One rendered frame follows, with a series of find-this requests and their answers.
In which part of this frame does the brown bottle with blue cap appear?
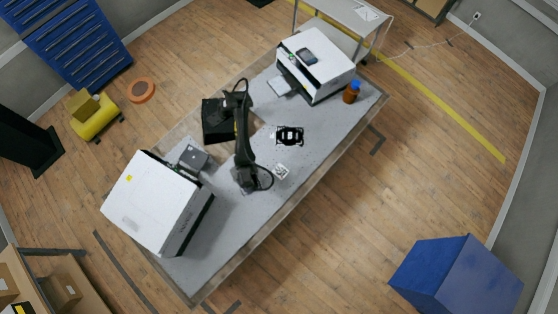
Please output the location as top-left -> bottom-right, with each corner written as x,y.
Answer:
342,79 -> 361,105

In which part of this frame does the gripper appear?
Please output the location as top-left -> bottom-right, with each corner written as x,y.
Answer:
229,164 -> 259,182

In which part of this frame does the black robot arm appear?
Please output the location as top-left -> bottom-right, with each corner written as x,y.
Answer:
206,91 -> 256,190

